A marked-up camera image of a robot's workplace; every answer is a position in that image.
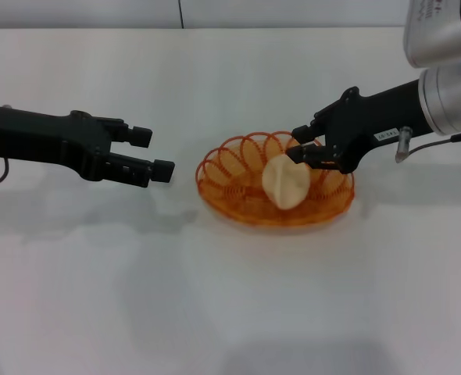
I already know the beige steamed bun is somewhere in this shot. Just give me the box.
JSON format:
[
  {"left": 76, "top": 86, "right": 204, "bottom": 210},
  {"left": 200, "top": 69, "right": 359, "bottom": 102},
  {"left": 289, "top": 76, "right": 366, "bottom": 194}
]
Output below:
[{"left": 261, "top": 153, "right": 313, "bottom": 211}]

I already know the orange wire basket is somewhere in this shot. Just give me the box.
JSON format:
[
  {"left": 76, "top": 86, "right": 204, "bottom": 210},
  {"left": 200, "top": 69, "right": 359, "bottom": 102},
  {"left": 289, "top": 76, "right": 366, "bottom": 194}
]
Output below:
[{"left": 196, "top": 130, "right": 356, "bottom": 228}]

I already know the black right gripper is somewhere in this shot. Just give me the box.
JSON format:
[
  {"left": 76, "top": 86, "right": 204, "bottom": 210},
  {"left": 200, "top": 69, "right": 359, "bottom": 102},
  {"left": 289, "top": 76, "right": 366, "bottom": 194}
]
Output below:
[{"left": 286, "top": 80, "right": 426, "bottom": 175}]

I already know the right arm cable with plug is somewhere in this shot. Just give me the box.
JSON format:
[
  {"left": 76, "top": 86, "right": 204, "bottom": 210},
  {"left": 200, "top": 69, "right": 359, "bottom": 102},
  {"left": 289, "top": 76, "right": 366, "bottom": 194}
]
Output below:
[{"left": 394, "top": 126, "right": 461, "bottom": 163}]

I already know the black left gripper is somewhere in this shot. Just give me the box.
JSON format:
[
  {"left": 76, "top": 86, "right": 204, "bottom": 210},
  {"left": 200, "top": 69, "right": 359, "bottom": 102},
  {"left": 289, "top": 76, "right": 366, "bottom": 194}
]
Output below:
[{"left": 0, "top": 103, "right": 176, "bottom": 190}]

